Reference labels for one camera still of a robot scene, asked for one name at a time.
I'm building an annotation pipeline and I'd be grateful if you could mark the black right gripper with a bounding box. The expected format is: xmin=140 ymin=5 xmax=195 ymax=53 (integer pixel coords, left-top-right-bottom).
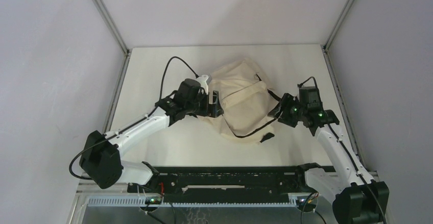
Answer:
xmin=267 ymin=92 xmax=306 ymax=128

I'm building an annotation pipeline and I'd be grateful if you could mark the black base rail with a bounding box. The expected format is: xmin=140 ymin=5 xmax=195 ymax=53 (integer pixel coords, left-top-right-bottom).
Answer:
xmin=127 ymin=166 xmax=313 ymax=205

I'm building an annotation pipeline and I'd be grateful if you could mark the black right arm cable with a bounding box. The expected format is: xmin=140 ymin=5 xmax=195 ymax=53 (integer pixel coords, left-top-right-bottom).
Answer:
xmin=297 ymin=76 xmax=388 ymax=224

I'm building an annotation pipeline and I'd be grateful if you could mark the aluminium frame post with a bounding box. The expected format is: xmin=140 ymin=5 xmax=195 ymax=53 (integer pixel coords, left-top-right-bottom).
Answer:
xmin=92 ymin=0 xmax=129 ymax=56
xmin=323 ymin=0 xmax=356 ymax=53

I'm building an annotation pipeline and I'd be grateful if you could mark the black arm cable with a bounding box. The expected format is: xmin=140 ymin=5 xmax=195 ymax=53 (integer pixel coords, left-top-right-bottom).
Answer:
xmin=297 ymin=76 xmax=388 ymax=224
xmin=68 ymin=56 xmax=200 ymax=182

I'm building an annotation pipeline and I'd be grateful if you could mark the aluminium frame right post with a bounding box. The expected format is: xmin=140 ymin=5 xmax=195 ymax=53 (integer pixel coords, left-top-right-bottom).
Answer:
xmin=323 ymin=0 xmax=356 ymax=53

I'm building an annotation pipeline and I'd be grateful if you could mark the aluminium frame left post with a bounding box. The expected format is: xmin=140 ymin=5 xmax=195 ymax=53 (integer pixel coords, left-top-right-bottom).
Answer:
xmin=92 ymin=0 xmax=129 ymax=56

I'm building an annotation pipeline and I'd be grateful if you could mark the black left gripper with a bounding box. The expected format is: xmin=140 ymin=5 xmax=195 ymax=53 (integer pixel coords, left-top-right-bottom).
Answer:
xmin=185 ymin=89 xmax=223 ymax=118

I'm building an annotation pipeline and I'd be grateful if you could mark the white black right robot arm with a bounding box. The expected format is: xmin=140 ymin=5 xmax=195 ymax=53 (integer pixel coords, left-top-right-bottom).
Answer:
xmin=268 ymin=86 xmax=390 ymax=223

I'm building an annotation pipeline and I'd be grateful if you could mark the cream canvas student bag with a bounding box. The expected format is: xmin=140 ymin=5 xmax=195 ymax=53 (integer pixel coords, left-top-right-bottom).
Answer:
xmin=199 ymin=59 xmax=280 ymax=144

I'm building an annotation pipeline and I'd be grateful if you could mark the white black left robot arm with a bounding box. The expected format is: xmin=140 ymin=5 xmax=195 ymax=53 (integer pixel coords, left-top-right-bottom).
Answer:
xmin=72 ymin=75 xmax=224 ymax=192

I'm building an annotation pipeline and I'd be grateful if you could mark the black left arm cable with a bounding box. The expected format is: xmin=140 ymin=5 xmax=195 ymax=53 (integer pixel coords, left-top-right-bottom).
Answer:
xmin=68 ymin=56 xmax=200 ymax=182

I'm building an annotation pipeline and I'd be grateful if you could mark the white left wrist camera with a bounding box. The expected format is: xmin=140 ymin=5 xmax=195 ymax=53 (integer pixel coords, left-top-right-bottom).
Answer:
xmin=195 ymin=74 xmax=212 ymax=94

